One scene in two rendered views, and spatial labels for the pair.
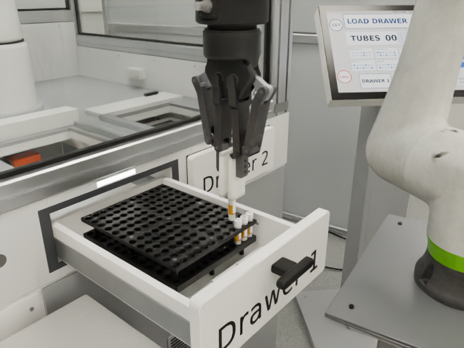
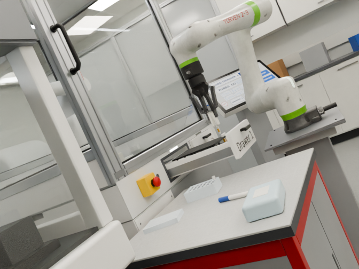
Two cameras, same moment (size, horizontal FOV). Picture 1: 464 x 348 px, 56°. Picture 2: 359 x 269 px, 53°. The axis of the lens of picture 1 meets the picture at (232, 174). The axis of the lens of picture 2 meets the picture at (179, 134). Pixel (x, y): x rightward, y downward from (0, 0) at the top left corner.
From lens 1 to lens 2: 107 cm
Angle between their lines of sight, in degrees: 23
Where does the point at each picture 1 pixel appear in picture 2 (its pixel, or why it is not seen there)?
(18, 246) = (160, 171)
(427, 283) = (289, 129)
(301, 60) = not seen: hidden behind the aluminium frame
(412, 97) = (251, 81)
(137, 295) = (207, 157)
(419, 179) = (266, 100)
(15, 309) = (167, 195)
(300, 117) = not seen: hidden behind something
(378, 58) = (233, 92)
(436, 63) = (251, 69)
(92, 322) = not seen: hidden behind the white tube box
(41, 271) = (168, 182)
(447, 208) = (278, 101)
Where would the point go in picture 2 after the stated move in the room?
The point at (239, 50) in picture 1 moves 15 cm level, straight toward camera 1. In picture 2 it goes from (201, 79) to (210, 72)
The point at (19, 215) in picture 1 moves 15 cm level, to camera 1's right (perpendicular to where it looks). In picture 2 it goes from (156, 160) to (187, 145)
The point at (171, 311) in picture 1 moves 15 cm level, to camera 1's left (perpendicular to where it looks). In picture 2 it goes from (220, 150) to (187, 166)
